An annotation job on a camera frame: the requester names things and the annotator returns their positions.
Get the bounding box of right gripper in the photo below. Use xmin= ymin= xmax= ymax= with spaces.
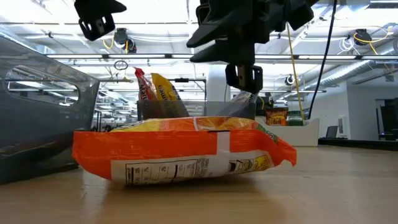
xmin=186 ymin=0 xmax=318 ymax=94

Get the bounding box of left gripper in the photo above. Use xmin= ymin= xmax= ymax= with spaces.
xmin=73 ymin=0 xmax=127 ymax=42

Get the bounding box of yellow ramen packet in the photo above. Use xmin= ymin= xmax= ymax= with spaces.
xmin=151 ymin=73 xmax=182 ymax=102

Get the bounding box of orange-brown food item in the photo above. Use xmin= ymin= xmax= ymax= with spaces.
xmin=266 ymin=107 xmax=289 ymax=126

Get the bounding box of green-lid spice jar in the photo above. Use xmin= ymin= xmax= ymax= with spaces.
xmin=287 ymin=110 xmax=305 ymax=126

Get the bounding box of orange-red ramen packet green stripe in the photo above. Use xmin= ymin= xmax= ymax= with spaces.
xmin=72 ymin=116 xmax=298 ymax=187

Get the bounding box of long ceiling light bar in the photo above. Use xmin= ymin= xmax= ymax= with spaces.
xmin=43 ymin=53 xmax=398 ymax=60

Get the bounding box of deep grey plastic bin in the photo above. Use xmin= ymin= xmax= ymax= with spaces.
xmin=136 ymin=99 xmax=257 ymax=121

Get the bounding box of white plastic bin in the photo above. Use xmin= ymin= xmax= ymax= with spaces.
xmin=254 ymin=116 xmax=320 ymax=147

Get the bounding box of flat grey tray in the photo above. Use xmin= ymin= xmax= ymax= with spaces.
xmin=0 ymin=32 xmax=100 ymax=185

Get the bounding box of small grey screen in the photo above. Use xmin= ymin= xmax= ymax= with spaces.
xmin=325 ymin=126 xmax=339 ymax=139

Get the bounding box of black overhead rail frame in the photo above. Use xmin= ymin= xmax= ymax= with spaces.
xmin=174 ymin=77 xmax=208 ymax=102

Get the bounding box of yellow cable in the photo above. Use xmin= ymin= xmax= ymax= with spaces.
xmin=285 ymin=23 xmax=305 ymax=121

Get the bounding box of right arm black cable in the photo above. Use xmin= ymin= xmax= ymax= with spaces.
xmin=307 ymin=0 xmax=339 ymax=121

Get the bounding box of white coiled ceiling cable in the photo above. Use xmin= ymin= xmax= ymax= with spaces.
xmin=338 ymin=37 xmax=356 ymax=56

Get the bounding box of grey ceiling duct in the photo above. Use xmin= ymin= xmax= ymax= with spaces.
xmin=304 ymin=58 xmax=398 ymax=90

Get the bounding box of white wall unit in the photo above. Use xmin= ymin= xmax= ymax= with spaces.
xmin=338 ymin=114 xmax=351 ymax=139

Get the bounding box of black table frame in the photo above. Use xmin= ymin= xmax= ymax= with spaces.
xmin=317 ymin=138 xmax=398 ymax=152

